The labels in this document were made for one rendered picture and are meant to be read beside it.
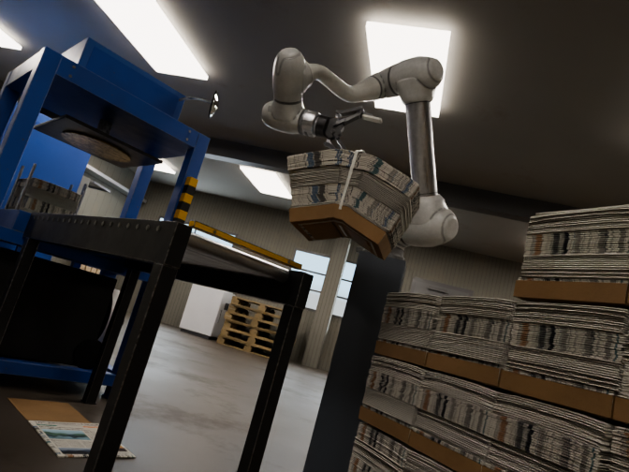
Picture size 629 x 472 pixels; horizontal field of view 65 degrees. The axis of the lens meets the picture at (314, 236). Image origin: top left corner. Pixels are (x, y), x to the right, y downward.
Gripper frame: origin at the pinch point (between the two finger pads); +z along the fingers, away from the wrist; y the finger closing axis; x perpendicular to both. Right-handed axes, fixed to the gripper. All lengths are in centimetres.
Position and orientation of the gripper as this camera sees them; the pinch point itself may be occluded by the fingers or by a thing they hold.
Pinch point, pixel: (372, 138)
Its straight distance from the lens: 172.7
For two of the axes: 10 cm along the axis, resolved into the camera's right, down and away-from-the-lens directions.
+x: -2.2, -2.2, -9.5
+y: -3.3, 9.3, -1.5
